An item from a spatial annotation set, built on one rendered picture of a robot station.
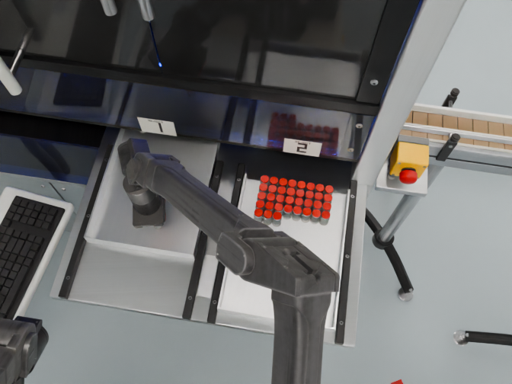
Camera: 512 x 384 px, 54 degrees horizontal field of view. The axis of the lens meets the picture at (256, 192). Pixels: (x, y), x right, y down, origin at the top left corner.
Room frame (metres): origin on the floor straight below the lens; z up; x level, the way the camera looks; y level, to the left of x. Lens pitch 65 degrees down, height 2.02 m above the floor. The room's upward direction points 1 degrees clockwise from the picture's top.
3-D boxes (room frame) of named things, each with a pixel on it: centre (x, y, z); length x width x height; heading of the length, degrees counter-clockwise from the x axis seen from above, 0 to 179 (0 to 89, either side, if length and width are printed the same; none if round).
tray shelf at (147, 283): (0.45, 0.09, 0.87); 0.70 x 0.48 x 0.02; 82
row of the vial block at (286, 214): (0.47, -0.09, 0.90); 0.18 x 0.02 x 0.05; 81
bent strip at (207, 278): (0.34, 0.10, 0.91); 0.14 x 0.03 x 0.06; 171
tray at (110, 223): (0.54, 0.25, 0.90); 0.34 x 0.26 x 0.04; 172
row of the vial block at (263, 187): (0.51, -0.10, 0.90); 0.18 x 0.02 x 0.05; 81
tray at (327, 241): (0.38, -0.07, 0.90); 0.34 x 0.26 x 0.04; 171
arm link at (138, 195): (0.44, 0.24, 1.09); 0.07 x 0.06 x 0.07; 17
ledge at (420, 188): (0.61, -0.38, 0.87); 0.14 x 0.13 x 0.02; 172
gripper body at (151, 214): (0.44, 0.24, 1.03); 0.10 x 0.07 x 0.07; 6
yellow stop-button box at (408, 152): (0.57, -0.36, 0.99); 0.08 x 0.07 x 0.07; 172
